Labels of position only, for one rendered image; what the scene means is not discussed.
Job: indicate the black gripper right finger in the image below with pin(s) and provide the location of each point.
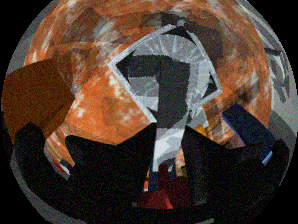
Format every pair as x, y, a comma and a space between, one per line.
208, 163

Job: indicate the clear-panelled guard cubby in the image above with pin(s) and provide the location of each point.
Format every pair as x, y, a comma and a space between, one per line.
234, 141

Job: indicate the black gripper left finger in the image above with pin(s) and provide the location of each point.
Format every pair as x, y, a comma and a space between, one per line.
129, 160

